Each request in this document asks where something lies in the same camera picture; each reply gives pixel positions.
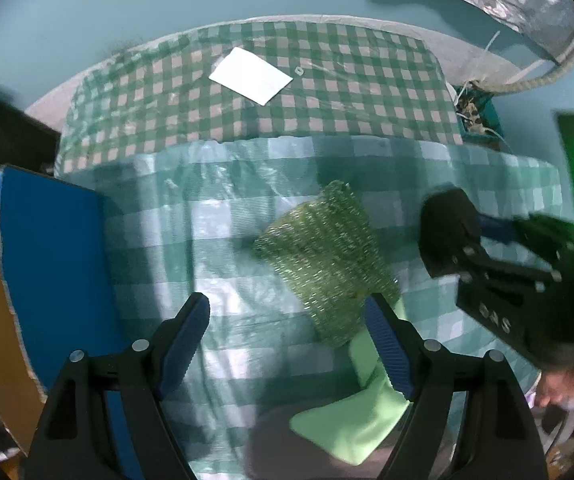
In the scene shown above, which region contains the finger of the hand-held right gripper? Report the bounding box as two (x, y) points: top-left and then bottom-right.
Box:
(418, 188), (563, 285)
(476, 211), (574, 272)

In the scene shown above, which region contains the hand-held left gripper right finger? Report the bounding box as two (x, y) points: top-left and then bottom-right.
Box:
(363, 291), (550, 480)

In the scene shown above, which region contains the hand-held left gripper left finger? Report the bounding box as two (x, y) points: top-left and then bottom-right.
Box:
(19, 291), (212, 480)

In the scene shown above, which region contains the light green cloth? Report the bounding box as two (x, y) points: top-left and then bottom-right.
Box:
(289, 300), (414, 466)

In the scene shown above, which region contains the green scouring pad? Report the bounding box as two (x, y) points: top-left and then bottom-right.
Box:
(252, 180), (403, 348)

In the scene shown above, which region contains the cardboard box with blue rim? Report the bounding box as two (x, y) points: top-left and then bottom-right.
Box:
(0, 162), (135, 480)

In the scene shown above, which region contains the teal basket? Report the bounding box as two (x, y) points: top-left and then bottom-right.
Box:
(454, 80), (514, 152)

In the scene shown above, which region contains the pale green checkered plastic tablecloth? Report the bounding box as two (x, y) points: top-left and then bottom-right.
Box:
(101, 136), (564, 480)

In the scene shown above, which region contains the dark green checkered tablecloth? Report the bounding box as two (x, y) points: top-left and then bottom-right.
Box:
(54, 20), (465, 182)

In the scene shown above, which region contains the white paper card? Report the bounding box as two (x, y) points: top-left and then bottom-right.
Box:
(208, 46), (293, 107)

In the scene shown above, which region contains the grey rope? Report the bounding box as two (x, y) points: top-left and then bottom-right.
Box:
(467, 25), (574, 97)

